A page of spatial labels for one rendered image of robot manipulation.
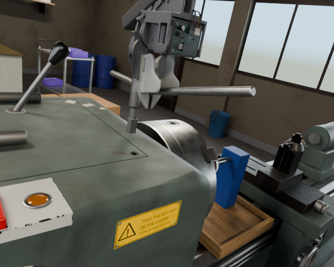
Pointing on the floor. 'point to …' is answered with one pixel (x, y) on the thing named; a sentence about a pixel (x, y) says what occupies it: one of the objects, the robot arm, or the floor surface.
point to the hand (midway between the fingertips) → (147, 99)
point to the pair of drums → (107, 66)
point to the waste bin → (218, 123)
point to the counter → (4, 69)
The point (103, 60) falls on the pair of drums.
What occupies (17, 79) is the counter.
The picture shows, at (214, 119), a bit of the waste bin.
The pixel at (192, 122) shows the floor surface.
